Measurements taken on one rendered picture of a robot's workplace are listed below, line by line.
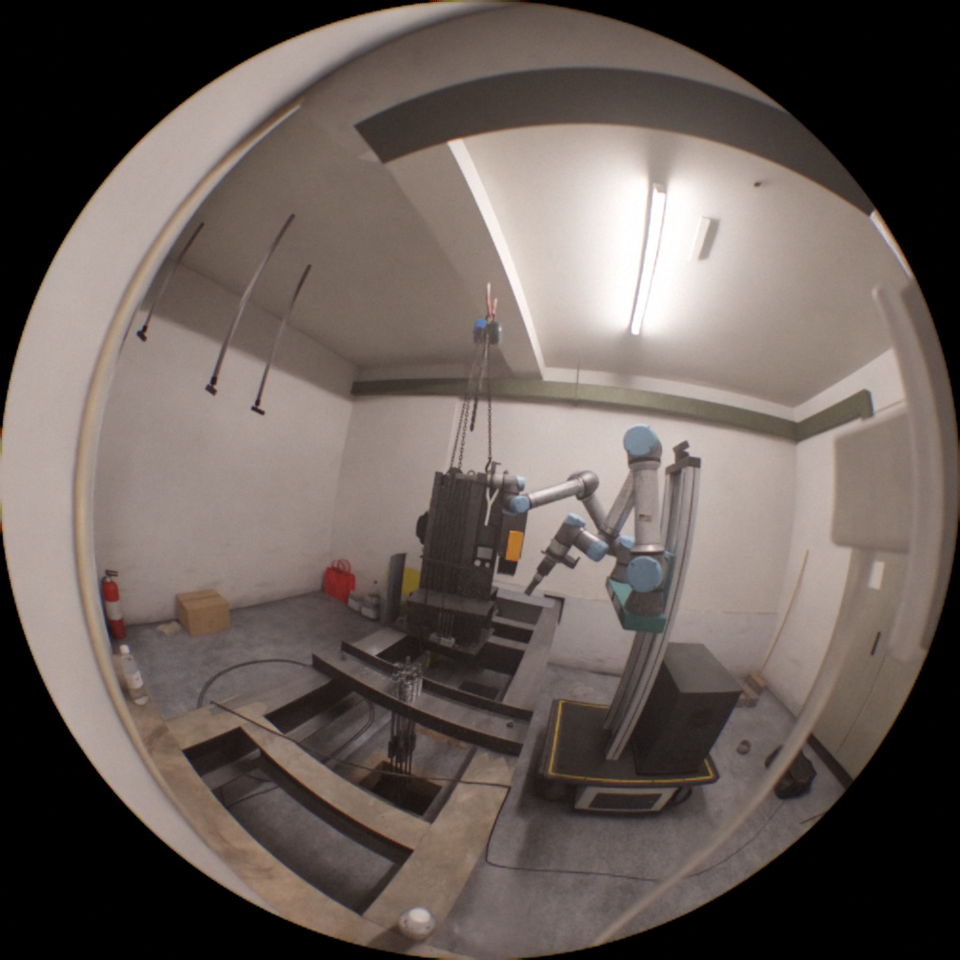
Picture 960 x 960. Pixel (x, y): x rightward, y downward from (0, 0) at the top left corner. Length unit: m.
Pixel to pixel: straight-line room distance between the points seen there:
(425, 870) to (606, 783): 0.98
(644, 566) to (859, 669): 2.10
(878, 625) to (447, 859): 2.47
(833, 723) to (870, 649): 0.56
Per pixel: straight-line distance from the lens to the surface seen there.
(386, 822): 0.95
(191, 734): 1.18
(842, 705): 2.77
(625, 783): 1.66
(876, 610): 2.60
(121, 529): 2.89
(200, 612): 2.88
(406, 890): 0.87
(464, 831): 0.95
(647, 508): 0.99
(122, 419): 2.79
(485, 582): 1.81
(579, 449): 2.89
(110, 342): 0.39
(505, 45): 0.47
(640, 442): 1.00
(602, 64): 0.47
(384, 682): 1.39
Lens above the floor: 1.51
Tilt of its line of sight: 3 degrees up
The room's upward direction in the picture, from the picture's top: 9 degrees clockwise
